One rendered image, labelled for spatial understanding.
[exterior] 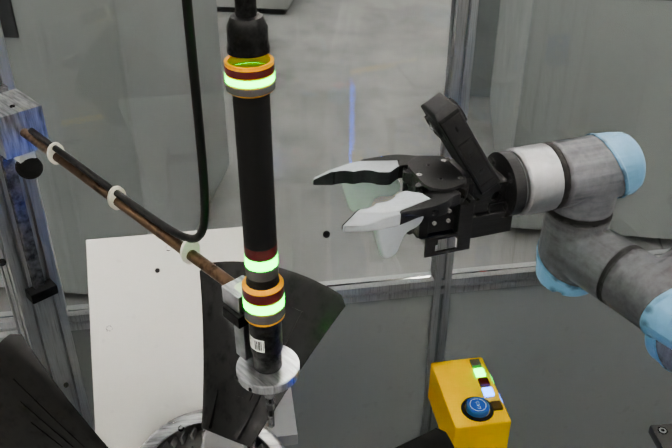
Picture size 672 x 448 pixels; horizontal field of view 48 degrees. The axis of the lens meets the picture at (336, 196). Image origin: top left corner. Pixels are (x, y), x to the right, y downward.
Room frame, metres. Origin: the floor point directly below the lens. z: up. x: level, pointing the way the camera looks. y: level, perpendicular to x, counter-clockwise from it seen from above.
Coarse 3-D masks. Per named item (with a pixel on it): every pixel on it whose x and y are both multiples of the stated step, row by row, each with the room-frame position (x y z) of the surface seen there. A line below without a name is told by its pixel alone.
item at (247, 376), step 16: (224, 288) 0.65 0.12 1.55; (240, 304) 0.63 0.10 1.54; (240, 320) 0.62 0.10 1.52; (240, 336) 0.63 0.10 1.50; (240, 352) 0.63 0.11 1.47; (288, 352) 0.64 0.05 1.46; (240, 368) 0.61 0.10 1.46; (288, 368) 0.61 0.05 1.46; (240, 384) 0.60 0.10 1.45; (256, 384) 0.59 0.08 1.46; (272, 384) 0.59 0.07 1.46; (288, 384) 0.59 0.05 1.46
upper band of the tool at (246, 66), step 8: (264, 56) 0.64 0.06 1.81; (272, 56) 0.63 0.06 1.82; (224, 64) 0.61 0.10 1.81; (232, 64) 0.63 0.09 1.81; (240, 64) 0.64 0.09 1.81; (248, 64) 0.64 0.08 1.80; (256, 64) 0.64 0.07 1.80; (264, 64) 0.64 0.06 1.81; (272, 64) 0.61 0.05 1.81; (240, 80) 0.60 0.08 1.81; (248, 80) 0.60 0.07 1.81; (256, 80) 0.60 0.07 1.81; (240, 88) 0.60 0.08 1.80; (256, 88) 0.60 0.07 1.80
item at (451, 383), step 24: (456, 360) 1.04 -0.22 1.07; (480, 360) 1.04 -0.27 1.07; (432, 384) 1.01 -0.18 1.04; (456, 384) 0.98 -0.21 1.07; (432, 408) 1.00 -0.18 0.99; (456, 408) 0.92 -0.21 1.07; (504, 408) 0.92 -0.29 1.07; (456, 432) 0.88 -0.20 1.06; (480, 432) 0.89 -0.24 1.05; (504, 432) 0.89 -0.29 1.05
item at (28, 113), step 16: (0, 96) 1.09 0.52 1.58; (16, 96) 1.09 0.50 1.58; (0, 112) 1.03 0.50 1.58; (16, 112) 1.03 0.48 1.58; (32, 112) 1.05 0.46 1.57; (0, 128) 1.01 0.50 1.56; (16, 128) 1.03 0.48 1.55; (0, 144) 1.02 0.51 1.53; (16, 144) 1.02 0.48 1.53; (32, 144) 1.04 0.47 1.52
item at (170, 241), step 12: (24, 132) 1.02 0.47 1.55; (36, 144) 0.99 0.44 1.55; (60, 156) 0.95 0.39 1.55; (72, 168) 0.91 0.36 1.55; (84, 180) 0.89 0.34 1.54; (120, 204) 0.82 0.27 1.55; (132, 216) 0.80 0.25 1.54; (156, 228) 0.76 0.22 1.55; (168, 240) 0.74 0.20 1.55; (180, 240) 0.74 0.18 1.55; (192, 252) 0.71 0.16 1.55; (204, 264) 0.69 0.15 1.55; (216, 276) 0.67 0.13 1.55; (228, 276) 0.67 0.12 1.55
